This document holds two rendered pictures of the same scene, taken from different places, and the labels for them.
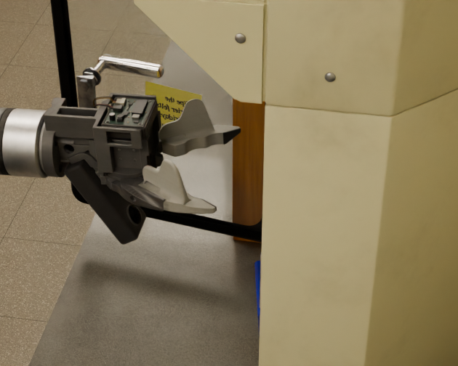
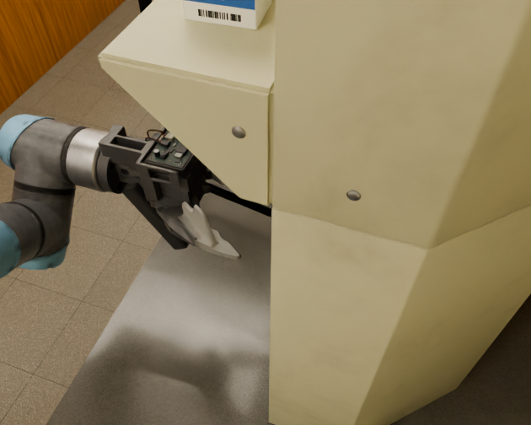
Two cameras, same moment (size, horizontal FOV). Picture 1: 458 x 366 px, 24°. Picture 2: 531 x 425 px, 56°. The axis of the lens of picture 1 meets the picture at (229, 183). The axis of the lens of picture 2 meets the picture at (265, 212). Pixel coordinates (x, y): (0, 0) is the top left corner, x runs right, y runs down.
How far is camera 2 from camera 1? 60 cm
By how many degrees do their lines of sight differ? 15
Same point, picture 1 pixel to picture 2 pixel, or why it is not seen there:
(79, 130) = (130, 160)
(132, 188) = (172, 220)
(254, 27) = (255, 122)
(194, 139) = not seen: hidden behind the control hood
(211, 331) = (256, 298)
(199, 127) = not seen: hidden behind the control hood
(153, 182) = (190, 217)
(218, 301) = (266, 271)
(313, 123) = (328, 236)
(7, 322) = not seen: hidden behind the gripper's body
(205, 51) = (196, 140)
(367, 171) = (387, 291)
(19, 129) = (80, 151)
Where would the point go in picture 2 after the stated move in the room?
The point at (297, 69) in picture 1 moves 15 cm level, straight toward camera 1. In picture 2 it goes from (312, 179) to (251, 412)
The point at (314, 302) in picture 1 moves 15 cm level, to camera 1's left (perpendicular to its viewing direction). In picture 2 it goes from (319, 363) to (179, 341)
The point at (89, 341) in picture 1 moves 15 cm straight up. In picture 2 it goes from (164, 294) to (148, 241)
